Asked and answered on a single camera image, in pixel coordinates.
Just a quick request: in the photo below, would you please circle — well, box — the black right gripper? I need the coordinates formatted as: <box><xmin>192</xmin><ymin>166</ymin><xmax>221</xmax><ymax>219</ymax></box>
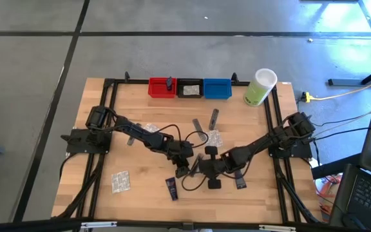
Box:
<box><xmin>198</xmin><ymin>146</ymin><xmax>235</xmax><ymax>190</ymax></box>

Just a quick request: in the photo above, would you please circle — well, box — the black comb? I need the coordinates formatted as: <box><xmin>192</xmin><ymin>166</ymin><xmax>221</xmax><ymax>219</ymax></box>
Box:
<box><xmin>190</xmin><ymin>153</ymin><xmax>204</xmax><ymax>177</ymax></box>
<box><xmin>208</xmin><ymin>108</ymin><xmax>220</xmax><ymax>131</ymax></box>
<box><xmin>192</xmin><ymin>118</ymin><xmax>207</xmax><ymax>142</ymax></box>
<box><xmin>126</xmin><ymin>123</ymin><xmax>142</xmax><ymax>146</ymax></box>

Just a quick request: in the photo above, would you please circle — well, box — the black plastic bin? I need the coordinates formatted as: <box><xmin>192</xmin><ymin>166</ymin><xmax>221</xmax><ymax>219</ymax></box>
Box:
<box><xmin>175</xmin><ymin>78</ymin><xmax>205</xmax><ymax>99</ymax></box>

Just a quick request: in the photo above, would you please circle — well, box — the red plastic bin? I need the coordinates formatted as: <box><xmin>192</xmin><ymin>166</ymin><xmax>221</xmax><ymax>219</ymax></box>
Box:
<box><xmin>147</xmin><ymin>77</ymin><xmax>178</xmax><ymax>99</ymax></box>

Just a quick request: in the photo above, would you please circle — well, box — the blue plastic bin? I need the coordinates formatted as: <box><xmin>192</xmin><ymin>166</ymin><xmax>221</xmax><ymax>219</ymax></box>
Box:
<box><xmin>203</xmin><ymin>78</ymin><xmax>233</xmax><ymax>100</ymax></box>

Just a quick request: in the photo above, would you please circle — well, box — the green white wipes canister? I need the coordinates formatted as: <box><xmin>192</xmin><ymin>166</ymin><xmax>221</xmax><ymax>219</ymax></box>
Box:
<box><xmin>243</xmin><ymin>68</ymin><xmax>278</xmax><ymax>107</ymax></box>

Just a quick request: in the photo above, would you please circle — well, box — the grey bench leg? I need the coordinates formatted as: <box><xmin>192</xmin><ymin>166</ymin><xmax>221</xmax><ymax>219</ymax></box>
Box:
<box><xmin>328</xmin><ymin>59</ymin><xmax>371</xmax><ymax>87</ymax></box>

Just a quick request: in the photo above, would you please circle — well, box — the black laptop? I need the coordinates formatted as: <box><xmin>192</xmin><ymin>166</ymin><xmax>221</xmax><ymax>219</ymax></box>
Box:
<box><xmin>328</xmin><ymin>163</ymin><xmax>371</xmax><ymax>232</ymax></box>

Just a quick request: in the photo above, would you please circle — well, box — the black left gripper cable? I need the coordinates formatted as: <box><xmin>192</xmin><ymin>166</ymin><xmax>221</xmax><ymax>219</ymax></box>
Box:
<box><xmin>153</xmin><ymin>124</ymin><xmax>211</xmax><ymax>151</ymax></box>

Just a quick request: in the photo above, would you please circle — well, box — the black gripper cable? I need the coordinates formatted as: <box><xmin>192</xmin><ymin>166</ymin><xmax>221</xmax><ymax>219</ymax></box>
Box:
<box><xmin>153</xmin><ymin>124</ymin><xmax>211</xmax><ymax>151</ymax></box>
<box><xmin>181</xmin><ymin>160</ymin><xmax>251</xmax><ymax>191</ymax></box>

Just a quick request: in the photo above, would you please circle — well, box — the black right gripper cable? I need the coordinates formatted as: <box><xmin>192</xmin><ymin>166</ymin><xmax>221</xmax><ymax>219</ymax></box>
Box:
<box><xmin>181</xmin><ymin>160</ymin><xmax>251</xmax><ymax>191</ymax></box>

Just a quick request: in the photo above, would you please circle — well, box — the black aluminium table frame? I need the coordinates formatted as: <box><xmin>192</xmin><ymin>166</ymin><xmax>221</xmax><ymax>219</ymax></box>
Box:
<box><xmin>52</xmin><ymin>71</ymin><xmax>322</xmax><ymax>226</ymax></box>

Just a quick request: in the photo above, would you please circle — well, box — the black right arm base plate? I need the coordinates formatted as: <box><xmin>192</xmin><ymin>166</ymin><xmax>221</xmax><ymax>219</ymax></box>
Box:
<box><xmin>267</xmin><ymin>138</ymin><xmax>314</xmax><ymax>159</ymax></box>

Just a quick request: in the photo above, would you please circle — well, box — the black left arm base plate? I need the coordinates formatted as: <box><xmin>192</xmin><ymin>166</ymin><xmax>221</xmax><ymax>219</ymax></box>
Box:
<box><xmin>65</xmin><ymin>128</ymin><xmax>112</xmax><ymax>155</ymax></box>

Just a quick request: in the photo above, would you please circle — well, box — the yellow power cable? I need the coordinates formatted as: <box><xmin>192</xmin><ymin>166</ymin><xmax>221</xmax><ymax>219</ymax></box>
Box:
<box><xmin>310</xmin><ymin>75</ymin><xmax>371</xmax><ymax>101</ymax></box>

